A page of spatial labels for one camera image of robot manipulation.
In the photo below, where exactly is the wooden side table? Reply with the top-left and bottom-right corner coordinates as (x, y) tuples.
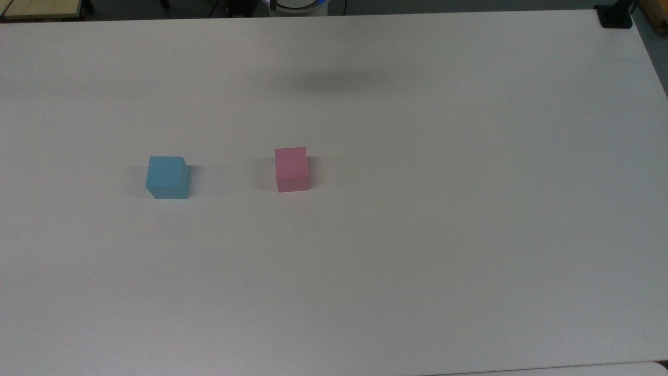
(0, 0), (85, 21)

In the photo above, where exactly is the wooden board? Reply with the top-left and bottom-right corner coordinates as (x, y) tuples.
(638, 0), (668, 34)

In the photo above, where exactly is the white robot base with blue ring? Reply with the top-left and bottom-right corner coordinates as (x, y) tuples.
(268, 0), (330, 17)

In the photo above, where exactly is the black table clamp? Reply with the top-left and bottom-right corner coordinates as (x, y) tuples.
(595, 0), (636, 29)

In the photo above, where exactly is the blue cube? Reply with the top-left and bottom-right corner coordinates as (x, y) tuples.
(145, 156), (191, 200)

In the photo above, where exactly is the pink cube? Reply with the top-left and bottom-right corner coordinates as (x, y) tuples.
(275, 147), (311, 193)

